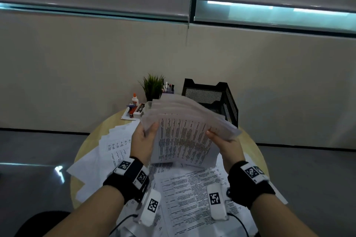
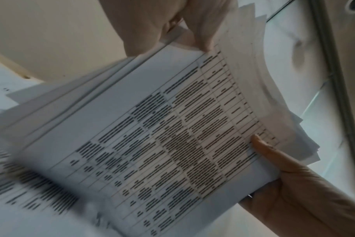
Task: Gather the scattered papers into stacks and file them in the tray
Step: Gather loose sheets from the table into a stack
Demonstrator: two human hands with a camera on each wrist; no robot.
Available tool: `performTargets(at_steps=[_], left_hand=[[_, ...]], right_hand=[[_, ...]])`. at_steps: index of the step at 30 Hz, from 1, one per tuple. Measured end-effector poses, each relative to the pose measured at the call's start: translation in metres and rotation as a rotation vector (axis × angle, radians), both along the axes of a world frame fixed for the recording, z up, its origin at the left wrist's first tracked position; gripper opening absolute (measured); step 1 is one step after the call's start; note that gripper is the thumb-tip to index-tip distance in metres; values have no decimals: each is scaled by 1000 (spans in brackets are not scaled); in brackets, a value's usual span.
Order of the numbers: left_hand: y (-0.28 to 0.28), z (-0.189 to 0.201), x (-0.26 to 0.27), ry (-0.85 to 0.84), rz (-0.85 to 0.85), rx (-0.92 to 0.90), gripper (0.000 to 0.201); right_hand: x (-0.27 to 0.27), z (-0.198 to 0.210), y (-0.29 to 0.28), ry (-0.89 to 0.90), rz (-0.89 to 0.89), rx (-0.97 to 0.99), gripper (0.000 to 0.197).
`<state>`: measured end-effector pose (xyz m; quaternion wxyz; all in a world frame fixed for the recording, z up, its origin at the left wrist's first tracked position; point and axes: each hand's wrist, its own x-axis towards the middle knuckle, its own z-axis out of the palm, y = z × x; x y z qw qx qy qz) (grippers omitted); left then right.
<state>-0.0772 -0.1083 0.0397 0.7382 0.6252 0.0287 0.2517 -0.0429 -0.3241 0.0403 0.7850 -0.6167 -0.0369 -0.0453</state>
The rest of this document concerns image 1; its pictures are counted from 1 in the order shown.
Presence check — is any white tray with stapler items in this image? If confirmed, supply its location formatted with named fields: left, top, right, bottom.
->
left=121, top=106, right=142, bottom=121

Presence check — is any person's right forearm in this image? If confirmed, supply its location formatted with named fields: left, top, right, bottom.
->
left=250, top=193, right=317, bottom=237

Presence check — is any pile of printed papers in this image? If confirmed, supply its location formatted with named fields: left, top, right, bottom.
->
left=66, top=119, right=289, bottom=237

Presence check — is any black mesh paper tray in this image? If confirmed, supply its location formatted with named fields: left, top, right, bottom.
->
left=181, top=78, right=239, bottom=128

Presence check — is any black right camera cable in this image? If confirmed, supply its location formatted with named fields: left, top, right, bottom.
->
left=227, top=211, right=251, bottom=237

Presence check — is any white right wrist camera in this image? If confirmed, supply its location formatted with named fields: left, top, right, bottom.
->
left=206, top=183, right=229, bottom=221

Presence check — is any round wooden table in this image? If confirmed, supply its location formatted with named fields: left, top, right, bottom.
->
left=69, top=109, right=270, bottom=210

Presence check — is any person's left forearm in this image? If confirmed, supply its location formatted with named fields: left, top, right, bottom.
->
left=44, top=184, right=124, bottom=237

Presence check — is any white box black label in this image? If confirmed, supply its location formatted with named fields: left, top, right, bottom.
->
left=133, top=103, right=146, bottom=119

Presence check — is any blind pull chain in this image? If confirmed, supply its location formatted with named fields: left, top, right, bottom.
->
left=186, top=0, right=197, bottom=49

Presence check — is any person's right hand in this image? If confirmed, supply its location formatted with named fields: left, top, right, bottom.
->
left=205, top=130, right=246, bottom=174

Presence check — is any black right wrist band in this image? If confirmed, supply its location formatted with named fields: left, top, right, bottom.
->
left=227, top=160, right=276, bottom=209

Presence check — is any green potted plant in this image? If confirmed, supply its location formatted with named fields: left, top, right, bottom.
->
left=138, top=73, right=165, bottom=102

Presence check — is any person's left hand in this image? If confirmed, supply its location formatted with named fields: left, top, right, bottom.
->
left=130, top=122, right=159, bottom=167

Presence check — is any bundle of printed papers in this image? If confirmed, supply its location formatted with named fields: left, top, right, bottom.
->
left=140, top=93, right=242, bottom=168

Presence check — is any black left camera cable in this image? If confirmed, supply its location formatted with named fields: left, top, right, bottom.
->
left=108, top=213, right=139, bottom=236

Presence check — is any black wrist band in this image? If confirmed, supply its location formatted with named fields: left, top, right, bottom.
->
left=227, top=160, right=276, bottom=209
left=103, top=157, right=150, bottom=204

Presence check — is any black left wrist band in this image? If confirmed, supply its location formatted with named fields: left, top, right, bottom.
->
left=103, top=157, right=150, bottom=204

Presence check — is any black camera cable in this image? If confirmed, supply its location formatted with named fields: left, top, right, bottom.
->
left=108, top=213, right=139, bottom=236
left=227, top=211, right=251, bottom=237

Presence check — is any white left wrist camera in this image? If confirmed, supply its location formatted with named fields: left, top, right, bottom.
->
left=136, top=188, right=162, bottom=227

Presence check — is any window with black frame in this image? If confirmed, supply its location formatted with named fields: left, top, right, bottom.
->
left=0, top=0, right=356, bottom=36

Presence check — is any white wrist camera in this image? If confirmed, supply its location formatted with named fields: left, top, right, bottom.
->
left=136, top=188, right=162, bottom=227
left=206, top=183, right=229, bottom=221

